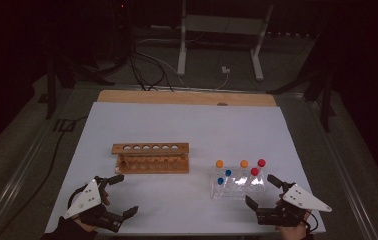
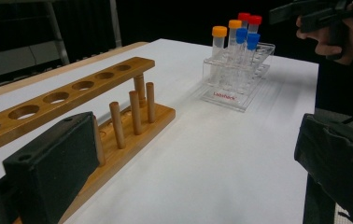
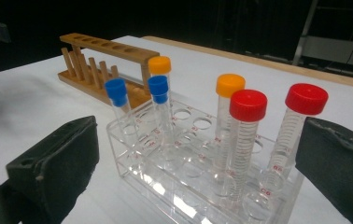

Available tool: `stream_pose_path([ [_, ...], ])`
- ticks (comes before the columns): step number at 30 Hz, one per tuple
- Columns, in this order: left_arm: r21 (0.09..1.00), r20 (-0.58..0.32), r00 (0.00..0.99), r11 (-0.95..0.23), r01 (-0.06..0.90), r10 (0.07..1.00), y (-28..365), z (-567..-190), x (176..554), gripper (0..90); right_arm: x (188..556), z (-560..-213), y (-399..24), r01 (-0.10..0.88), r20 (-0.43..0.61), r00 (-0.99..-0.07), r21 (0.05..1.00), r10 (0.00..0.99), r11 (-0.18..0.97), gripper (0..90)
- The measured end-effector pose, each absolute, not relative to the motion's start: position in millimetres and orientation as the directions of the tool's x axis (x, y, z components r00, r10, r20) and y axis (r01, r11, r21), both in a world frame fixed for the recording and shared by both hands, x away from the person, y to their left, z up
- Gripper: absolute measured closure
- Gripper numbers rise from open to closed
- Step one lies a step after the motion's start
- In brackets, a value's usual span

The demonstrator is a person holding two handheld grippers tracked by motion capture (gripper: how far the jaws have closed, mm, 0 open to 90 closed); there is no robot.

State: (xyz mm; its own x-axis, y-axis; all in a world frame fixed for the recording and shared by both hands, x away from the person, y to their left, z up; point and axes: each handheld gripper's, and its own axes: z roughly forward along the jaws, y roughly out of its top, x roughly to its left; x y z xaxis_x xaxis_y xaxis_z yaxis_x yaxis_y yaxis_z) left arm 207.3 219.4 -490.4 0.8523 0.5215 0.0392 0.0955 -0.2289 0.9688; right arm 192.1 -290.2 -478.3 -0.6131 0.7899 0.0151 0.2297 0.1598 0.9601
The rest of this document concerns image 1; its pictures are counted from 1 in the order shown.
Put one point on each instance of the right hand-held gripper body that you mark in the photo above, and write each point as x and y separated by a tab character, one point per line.
305	201

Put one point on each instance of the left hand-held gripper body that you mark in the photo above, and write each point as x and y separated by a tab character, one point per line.
87	200

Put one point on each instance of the clear plastic tube tray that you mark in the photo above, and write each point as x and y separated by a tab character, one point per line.
233	191

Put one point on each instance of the red capped clear tube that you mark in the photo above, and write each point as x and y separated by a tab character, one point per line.
261	162
254	171

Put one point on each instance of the wooden test tube rack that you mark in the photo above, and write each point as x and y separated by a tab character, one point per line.
150	169

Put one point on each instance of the blue capped clear tube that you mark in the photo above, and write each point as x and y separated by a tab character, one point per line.
228	172
220	180

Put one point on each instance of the orange capped clear tube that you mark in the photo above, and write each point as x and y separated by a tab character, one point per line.
244	163
219	163

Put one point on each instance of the person's left hand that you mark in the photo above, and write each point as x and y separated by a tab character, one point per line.
85	227

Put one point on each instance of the person's right hand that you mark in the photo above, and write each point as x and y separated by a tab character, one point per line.
293	233

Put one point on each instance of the white table cover sheet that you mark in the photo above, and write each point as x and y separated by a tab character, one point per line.
183	126

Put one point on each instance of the white plug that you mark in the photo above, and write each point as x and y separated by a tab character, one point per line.
225	70

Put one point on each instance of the white metal stand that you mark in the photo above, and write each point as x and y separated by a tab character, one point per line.
181	50

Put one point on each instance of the dark equipment with red light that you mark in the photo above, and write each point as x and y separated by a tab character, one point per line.
122	20

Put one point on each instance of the metal floor rail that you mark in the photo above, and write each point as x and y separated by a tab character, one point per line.
349	186
13	186

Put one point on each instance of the black floor frame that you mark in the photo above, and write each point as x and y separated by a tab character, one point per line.
56	126

